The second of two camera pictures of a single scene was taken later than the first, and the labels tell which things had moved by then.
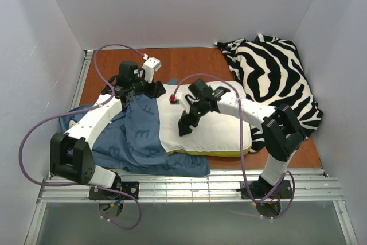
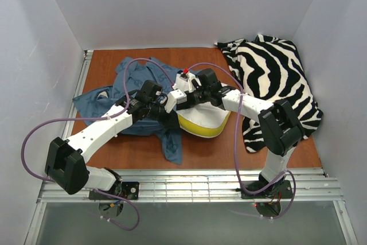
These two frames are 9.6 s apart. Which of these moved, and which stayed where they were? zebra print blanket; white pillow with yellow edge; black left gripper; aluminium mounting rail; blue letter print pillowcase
Moved: blue letter print pillowcase; black left gripper; white pillow with yellow edge
Stayed: zebra print blanket; aluminium mounting rail
